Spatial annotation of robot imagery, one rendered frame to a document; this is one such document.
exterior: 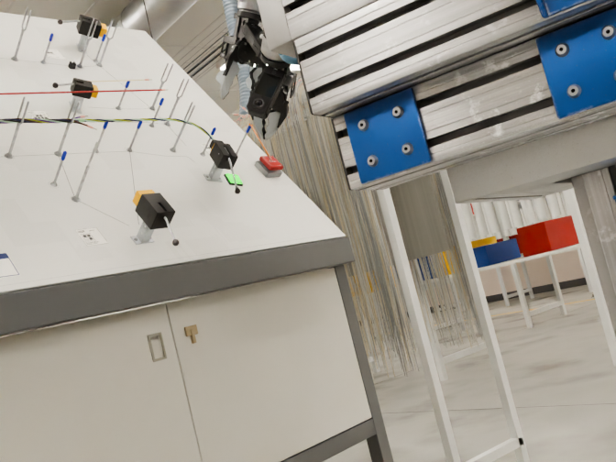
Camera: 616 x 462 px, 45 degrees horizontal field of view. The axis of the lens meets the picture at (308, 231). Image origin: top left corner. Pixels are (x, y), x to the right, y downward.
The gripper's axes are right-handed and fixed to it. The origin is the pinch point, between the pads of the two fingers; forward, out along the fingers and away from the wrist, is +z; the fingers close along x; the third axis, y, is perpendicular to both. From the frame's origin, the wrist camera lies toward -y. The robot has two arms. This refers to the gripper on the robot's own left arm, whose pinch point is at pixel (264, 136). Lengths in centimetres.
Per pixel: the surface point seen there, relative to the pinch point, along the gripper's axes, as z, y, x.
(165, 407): 28, -56, -4
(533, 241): 183, 231, -105
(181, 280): 13.3, -37.2, 2.2
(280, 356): 38, -27, -19
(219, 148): 10.5, 3.9, 12.0
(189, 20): 211, 415, 205
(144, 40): 21, 58, 60
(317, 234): 27.4, 4.8, -15.9
